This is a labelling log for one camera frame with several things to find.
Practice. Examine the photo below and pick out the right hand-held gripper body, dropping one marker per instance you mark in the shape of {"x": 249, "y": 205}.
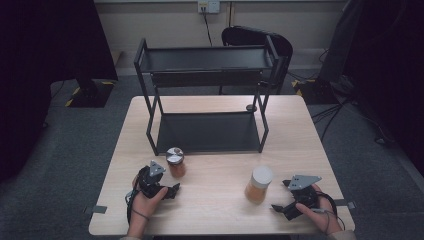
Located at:
{"x": 305, "y": 191}

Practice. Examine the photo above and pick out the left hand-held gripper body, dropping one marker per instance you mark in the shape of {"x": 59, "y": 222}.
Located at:
{"x": 151, "y": 181}

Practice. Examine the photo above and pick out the glass jar with metal lid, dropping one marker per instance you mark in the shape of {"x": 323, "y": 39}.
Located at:
{"x": 175, "y": 163}

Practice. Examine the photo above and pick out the glass jar with white lid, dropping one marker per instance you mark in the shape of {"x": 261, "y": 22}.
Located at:
{"x": 259, "y": 186}

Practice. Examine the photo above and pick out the black two-tier metal rack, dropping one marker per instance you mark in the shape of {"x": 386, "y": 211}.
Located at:
{"x": 206, "y": 133}

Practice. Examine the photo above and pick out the person's left hand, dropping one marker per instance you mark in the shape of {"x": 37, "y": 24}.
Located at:
{"x": 143, "y": 203}

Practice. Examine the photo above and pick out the person's right hand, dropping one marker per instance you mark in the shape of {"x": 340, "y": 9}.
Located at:
{"x": 325, "y": 216}

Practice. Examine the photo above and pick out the grey tape strip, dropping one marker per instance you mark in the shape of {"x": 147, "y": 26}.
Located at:
{"x": 96, "y": 209}
{"x": 346, "y": 203}

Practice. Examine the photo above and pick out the round grey table grommet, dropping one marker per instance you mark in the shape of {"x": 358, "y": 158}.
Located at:
{"x": 251, "y": 107}

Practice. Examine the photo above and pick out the black stand base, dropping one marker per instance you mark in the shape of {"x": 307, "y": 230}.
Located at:
{"x": 93, "y": 95}

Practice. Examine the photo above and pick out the black curtain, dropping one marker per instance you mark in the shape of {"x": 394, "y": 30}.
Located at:
{"x": 393, "y": 83}
{"x": 40, "y": 83}

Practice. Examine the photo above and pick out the black chair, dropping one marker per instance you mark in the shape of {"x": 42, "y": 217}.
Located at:
{"x": 283, "y": 43}

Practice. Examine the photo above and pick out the white wall socket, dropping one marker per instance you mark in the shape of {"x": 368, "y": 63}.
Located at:
{"x": 209, "y": 6}

